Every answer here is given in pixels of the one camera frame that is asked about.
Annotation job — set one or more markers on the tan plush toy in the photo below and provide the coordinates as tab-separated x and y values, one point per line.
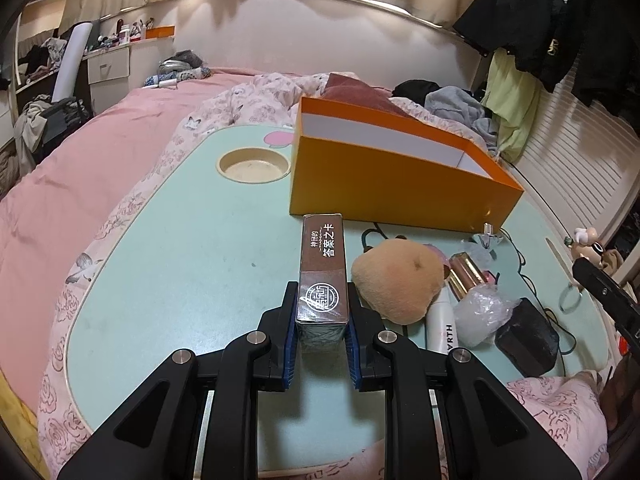
395	280

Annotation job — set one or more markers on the small orange box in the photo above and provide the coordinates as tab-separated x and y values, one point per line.
160	31

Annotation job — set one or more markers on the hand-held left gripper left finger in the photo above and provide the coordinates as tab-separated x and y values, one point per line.
289	350

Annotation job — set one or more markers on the black hanging jacket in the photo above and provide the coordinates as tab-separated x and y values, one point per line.
550	10

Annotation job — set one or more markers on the black glittery pouch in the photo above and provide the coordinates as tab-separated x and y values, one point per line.
525	335

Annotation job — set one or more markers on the black bag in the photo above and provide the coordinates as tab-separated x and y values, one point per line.
62	117

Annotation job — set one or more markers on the grey and blue clothes pile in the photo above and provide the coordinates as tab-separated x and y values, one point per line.
185	62

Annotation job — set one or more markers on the crumpled white cloth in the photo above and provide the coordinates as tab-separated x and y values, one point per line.
30	125

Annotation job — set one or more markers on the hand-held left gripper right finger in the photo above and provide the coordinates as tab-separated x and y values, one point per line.
352	360

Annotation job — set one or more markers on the silver chrome cap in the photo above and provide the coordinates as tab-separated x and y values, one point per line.
487	239

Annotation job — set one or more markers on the orange cardboard box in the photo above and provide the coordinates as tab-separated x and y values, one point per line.
390	190

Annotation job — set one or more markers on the black garment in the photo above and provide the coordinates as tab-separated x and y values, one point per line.
420	90

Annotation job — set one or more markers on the brown card box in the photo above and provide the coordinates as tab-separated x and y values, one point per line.
322	280

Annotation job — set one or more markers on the yellow-green garment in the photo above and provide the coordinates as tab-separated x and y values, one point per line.
510	95

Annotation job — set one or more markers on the white shelving unit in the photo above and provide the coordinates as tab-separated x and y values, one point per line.
30	7

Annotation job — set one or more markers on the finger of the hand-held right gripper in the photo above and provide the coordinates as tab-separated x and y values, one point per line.
600	287

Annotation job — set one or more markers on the light green lap table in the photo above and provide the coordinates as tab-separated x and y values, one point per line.
260	95

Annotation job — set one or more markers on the row of small bottles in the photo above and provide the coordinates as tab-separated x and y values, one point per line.
122	35

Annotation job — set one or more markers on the maroon pillow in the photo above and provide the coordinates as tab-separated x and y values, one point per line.
350	90

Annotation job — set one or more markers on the clear plastic wrap ball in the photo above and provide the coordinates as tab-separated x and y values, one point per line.
480	315

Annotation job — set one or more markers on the grey hoodie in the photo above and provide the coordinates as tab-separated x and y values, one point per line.
450	102

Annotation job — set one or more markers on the white drawer cabinet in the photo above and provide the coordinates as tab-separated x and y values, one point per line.
107	65

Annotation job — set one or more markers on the cartoon figurine with sunglasses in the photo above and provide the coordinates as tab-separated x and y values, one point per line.
585	237

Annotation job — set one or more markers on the white cosmetic tube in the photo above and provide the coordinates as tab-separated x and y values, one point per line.
442	325

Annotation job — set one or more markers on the plain pink bed sheet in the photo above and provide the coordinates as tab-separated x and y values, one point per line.
100	160

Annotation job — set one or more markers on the dark clothes heap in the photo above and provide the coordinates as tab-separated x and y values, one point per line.
42	55

